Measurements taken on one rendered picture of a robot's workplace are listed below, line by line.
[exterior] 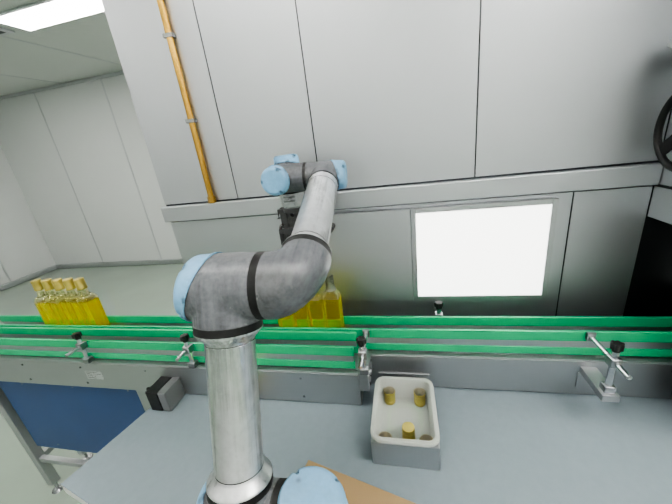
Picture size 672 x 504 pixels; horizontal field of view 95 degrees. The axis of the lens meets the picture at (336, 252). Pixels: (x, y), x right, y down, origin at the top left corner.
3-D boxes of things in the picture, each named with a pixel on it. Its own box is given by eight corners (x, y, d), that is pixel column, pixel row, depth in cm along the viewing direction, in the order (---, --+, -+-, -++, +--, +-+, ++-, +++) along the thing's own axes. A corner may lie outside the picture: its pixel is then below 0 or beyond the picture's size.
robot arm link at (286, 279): (323, 285, 43) (345, 146, 80) (248, 286, 44) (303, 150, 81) (333, 334, 50) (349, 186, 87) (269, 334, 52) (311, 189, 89)
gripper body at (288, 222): (289, 239, 104) (283, 204, 100) (313, 238, 102) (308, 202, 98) (281, 247, 97) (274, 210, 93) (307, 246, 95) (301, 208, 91)
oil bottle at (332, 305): (346, 337, 113) (339, 284, 106) (344, 346, 108) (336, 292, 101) (331, 336, 114) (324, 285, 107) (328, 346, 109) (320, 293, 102)
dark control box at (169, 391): (186, 394, 113) (179, 376, 110) (171, 412, 106) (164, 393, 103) (167, 393, 115) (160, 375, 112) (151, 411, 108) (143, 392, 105)
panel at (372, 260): (542, 294, 106) (554, 196, 94) (546, 299, 103) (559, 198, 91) (294, 297, 125) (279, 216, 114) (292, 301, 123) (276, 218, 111)
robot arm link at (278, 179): (298, 163, 75) (308, 160, 86) (255, 167, 77) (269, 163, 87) (302, 195, 78) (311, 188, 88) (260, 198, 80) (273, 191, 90)
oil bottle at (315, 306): (331, 336, 114) (323, 285, 107) (328, 346, 109) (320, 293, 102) (316, 336, 115) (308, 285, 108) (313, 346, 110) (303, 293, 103)
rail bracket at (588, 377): (589, 382, 93) (602, 318, 85) (627, 432, 78) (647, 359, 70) (571, 381, 94) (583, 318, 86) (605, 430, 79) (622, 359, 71)
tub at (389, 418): (432, 399, 98) (432, 377, 95) (441, 470, 77) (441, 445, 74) (377, 396, 102) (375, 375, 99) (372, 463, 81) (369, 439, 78)
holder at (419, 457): (430, 387, 103) (430, 369, 100) (440, 470, 78) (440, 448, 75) (379, 385, 107) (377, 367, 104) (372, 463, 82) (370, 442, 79)
